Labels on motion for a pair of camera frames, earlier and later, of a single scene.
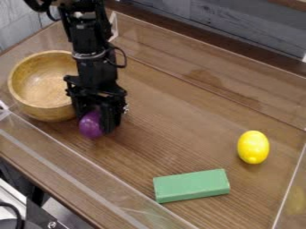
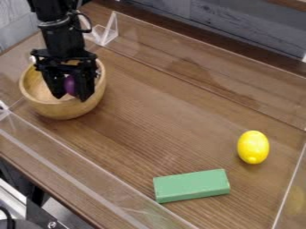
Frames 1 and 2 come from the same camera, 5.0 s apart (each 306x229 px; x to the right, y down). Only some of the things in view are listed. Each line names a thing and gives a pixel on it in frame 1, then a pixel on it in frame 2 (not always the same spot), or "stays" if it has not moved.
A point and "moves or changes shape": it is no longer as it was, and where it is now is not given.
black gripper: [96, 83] to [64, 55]
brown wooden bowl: [38, 85] moves or changes shape
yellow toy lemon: [253, 147] stays
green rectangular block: [190, 185] stays
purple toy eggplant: [91, 125] moves or changes shape
